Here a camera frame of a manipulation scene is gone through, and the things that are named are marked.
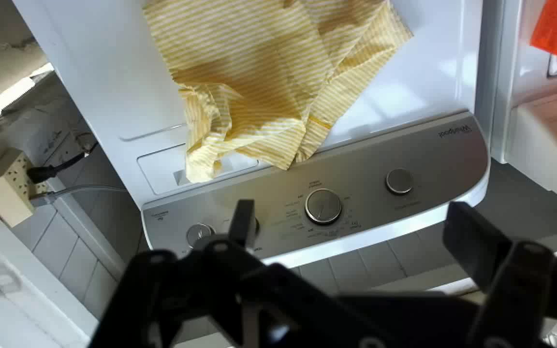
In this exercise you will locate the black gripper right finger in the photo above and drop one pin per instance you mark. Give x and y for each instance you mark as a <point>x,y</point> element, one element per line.
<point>516,291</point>

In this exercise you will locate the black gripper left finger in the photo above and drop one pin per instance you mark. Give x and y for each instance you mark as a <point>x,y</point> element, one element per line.
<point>162,297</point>

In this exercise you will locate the yellow striped towel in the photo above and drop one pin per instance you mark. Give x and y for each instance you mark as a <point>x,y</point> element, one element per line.
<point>271,71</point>

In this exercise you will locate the small silver washer knob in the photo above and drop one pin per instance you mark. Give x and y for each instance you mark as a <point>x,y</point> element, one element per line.
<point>398,183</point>
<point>197,233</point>

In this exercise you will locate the large silver washer knob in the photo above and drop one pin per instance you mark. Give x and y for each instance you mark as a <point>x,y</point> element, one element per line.
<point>323,206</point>

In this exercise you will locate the beige power adapter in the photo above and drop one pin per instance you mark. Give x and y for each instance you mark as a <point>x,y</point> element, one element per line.
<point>4,190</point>

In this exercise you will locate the white top-load washing machine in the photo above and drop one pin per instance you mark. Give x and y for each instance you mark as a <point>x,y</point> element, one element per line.
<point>420,84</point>

